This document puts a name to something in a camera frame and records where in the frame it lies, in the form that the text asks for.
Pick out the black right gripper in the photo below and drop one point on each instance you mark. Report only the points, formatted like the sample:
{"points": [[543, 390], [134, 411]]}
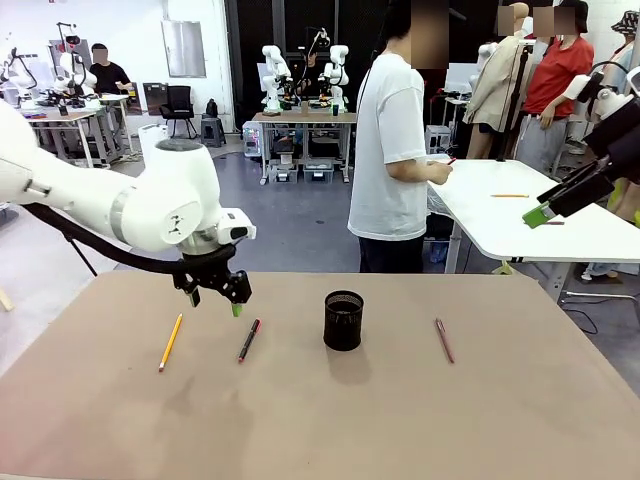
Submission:
{"points": [[620, 140]]}

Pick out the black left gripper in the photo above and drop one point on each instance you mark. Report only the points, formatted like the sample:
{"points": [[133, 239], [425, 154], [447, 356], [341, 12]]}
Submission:
{"points": [[215, 280]]}

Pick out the black red marker pen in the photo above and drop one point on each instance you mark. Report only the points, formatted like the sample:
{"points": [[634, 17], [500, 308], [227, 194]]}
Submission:
{"points": [[249, 341]]}

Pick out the long yellow pencil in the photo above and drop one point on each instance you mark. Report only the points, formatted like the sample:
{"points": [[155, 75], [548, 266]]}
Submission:
{"points": [[171, 342]]}

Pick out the orange pencil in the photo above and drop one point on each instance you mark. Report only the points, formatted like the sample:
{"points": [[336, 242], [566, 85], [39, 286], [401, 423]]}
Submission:
{"points": [[510, 196]]}

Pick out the person's right forearm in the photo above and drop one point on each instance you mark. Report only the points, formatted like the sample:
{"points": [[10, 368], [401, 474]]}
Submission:
{"points": [[415, 172]]}

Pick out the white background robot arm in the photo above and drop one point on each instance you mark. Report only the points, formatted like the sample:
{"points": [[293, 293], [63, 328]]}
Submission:
{"points": [[272, 70], [337, 70]]}

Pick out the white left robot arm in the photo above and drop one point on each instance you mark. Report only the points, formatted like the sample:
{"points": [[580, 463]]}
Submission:
{"points": [[165, 200]]}

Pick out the black mesh pen holder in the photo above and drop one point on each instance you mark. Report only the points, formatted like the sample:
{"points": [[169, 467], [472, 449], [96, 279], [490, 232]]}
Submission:
{"points": [[342, 332]]}

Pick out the person's right hand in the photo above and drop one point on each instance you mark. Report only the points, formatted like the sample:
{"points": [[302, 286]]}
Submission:
{"points": [[442, 172]]}

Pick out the pale green plastic object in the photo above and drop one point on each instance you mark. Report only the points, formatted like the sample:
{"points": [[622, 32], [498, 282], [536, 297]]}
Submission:
{"points": [[502, 269]]}

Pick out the woman in red shirt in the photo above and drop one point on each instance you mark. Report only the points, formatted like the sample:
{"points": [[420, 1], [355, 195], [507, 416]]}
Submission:
{"points": [[555, 80]]}

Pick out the mannequin with beige jacket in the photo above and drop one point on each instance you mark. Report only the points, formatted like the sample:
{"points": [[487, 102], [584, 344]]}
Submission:
{"points": [[492, 90]]}

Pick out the clear plastic bag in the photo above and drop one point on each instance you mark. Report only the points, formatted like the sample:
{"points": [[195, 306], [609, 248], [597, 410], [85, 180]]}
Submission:
{"points": [[442, 200]]}

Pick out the black tripod leg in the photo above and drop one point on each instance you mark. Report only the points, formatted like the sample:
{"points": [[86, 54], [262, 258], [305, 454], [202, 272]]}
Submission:
{"points": [[82, 255]]}

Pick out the grey storage box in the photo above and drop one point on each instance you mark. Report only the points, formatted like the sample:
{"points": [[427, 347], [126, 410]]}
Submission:
{"points": [[318, 172], [284, 174]]}

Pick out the white computer case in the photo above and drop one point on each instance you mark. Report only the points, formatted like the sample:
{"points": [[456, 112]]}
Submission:
{"points": [[437, 140]]}

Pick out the computer case with lights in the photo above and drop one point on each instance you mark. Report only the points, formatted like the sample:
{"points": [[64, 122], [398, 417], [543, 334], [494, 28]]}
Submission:
{"points": [[251, 140]]}

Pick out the person with bucket hat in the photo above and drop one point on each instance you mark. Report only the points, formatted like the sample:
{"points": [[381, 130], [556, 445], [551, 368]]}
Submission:
{"points": [[627, 30]]}

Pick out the black plastic stool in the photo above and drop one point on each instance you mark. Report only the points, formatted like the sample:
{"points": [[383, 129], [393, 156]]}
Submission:
{"points": [[213, 132]]}

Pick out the white air purifier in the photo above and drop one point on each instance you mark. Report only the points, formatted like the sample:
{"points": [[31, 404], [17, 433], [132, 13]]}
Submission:
{"points": [[147, 137]]}

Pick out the person in white t-shirt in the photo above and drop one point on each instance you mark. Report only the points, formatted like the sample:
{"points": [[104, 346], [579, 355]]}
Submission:
{"points": [[385, 150]]}

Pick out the black bag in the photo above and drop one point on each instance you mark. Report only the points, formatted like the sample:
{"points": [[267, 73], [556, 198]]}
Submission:
{"points": [[212, 108]]}

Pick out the black office chair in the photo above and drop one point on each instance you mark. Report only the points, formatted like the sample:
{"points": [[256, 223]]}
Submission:
{"points": [[178, 107]]}

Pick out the wooden background table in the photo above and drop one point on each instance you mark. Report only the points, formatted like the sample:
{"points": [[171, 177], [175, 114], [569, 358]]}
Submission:
{"points": [[300, 118]]}

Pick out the wooden stick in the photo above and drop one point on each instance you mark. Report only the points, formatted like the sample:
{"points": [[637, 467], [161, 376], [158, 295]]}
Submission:
{"points": [[5, 300]]}

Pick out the grey workshop table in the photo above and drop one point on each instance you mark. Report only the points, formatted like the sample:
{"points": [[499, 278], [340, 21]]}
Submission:
{"points": [[75, 120]]}

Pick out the seated man black shirt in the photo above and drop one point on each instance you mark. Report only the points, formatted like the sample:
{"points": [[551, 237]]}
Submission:
{"points": [[110, 75]]}

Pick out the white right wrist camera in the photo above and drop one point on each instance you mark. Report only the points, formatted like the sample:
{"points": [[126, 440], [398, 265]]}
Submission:
{"points": [[580, 87]]}

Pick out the grey metal wall panel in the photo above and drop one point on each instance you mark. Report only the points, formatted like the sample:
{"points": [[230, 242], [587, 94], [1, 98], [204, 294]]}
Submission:
{"points": [[183, 50]]}

